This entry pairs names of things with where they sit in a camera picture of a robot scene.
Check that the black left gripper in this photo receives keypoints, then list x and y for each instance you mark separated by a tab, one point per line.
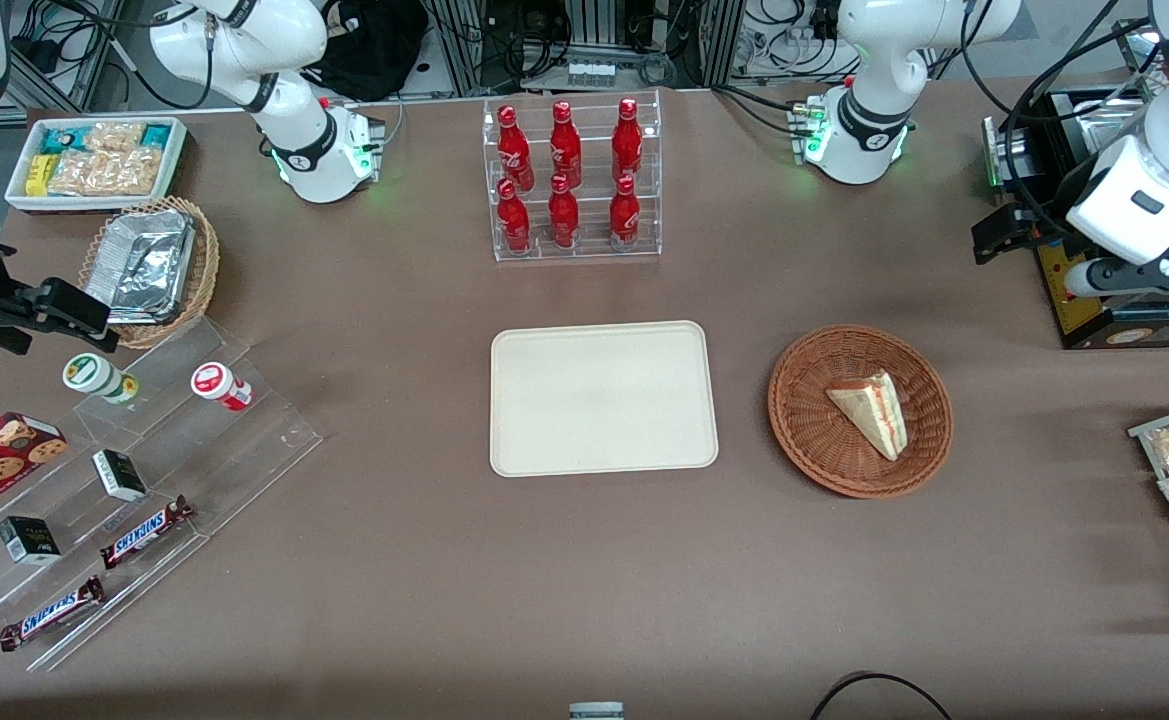
1052	203

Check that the triangle sandwich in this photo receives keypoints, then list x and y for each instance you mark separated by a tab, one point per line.
874	410

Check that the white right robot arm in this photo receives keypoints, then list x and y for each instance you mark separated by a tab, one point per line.
294	110

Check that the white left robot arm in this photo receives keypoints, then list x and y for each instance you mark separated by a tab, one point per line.
869	90

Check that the aluminium foil tray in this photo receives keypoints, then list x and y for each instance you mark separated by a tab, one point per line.
142	265

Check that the light wicker basket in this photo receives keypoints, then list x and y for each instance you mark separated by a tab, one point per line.
202	270

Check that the round brown wicker basket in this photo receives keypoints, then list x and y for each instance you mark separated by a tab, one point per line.
814	430

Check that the beige plastic tray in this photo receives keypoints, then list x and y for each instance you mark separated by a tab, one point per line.
599	400

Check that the green lid white cup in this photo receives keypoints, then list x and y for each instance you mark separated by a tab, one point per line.
96	377

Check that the black display box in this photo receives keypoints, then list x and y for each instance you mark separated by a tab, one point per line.
1084	310

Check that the white rectangular snack bin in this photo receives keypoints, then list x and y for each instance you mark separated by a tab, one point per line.
19	195

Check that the yellow snack packet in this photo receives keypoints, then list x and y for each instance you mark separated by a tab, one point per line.
38	175

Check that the large rice cracker bag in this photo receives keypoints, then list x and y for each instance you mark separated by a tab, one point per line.
109	172

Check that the small dark green box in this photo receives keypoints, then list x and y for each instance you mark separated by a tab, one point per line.
28	540
119	474

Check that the red lid white cup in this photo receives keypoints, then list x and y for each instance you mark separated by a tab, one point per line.
220	385

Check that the teal snack packet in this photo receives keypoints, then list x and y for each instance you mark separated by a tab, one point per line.
59	140

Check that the small rice cracker bag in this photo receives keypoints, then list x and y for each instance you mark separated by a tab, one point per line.
116	135

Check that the clear acrylic stepped display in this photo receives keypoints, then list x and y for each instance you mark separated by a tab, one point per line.
244	440

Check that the snickers chocolate bar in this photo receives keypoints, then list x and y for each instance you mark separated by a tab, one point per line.
144	532
52	612

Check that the red cola bottle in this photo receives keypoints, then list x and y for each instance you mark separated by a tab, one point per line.
565	145
512	145
514	220
624	215
627	140
563	215

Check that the black bag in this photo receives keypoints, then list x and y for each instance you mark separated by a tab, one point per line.
369	50

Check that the clear acrylic bottle rack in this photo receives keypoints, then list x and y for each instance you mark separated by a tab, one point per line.
584	245

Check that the white power strip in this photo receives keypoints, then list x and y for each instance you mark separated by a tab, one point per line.
591	72

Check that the grey device edge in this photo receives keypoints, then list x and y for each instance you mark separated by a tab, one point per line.
596	712

